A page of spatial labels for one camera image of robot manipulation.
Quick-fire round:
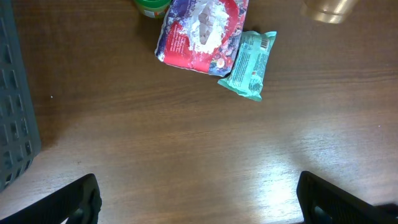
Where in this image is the white floral tube gold cap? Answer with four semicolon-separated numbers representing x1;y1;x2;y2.
300;0;359;24

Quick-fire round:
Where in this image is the teal wet wipes packet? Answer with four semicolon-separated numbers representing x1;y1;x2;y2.
218;31;277;101

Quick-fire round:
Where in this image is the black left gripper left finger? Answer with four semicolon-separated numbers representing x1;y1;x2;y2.
1;174;102;224

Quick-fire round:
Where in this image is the green lidded jar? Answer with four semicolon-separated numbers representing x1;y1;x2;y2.
134;0;172;18

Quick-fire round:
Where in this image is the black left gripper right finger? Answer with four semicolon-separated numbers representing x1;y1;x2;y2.
296;171;397;224

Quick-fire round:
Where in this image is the red purple snack packet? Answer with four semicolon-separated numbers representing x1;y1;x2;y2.
155;0;249;77

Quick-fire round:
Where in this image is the grey plastic basket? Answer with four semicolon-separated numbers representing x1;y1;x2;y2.
1;0;42;192

